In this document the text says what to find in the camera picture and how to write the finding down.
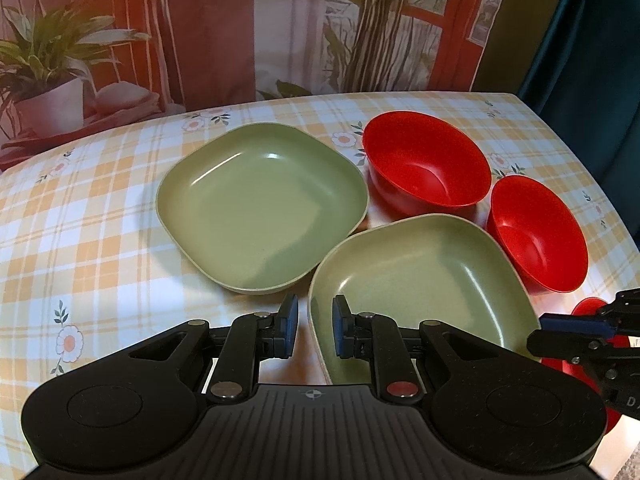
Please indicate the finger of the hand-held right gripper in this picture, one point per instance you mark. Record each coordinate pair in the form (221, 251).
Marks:
(560, 346)
(575, 323)

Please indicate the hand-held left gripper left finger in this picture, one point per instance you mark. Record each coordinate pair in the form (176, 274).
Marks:
(290, 321)

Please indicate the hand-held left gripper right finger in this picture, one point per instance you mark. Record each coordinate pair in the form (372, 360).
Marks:
(342, 326)

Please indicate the green square plate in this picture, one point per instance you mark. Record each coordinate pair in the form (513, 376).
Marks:
(415, 280)
(260, 205)

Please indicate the large red bowl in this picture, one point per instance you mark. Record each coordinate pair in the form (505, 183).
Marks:
(425, 160)

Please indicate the yellow checked floral tablecloth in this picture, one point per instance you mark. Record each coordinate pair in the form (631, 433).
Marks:
(100, 235)

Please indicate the teal curtain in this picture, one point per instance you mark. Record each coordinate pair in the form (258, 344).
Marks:
(600, 60)

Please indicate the printed room scene backdrop cloth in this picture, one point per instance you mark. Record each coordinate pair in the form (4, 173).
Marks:
(225, 35)

